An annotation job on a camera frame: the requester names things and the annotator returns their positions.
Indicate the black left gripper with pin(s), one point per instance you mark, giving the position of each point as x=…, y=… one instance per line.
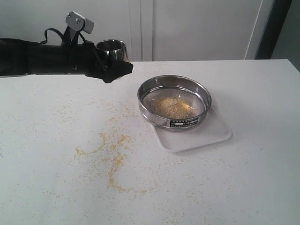
x=83, y=59

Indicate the stainless steel cup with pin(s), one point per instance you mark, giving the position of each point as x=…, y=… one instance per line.
x=114, y=48

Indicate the yellow grain pile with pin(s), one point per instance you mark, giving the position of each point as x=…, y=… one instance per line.
x=171, y=107

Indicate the round stainless steel sieve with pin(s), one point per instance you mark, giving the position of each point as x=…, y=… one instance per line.
x=196, y=95

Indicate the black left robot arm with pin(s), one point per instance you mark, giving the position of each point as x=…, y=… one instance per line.
x=20, y=58

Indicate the white cabinet doors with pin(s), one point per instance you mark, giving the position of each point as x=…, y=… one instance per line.
x=153, y=30

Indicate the white plastic tray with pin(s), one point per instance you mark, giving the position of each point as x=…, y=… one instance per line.
x=212, y=130

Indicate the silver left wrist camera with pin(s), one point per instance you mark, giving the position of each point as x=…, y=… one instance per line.
x=78, y=22

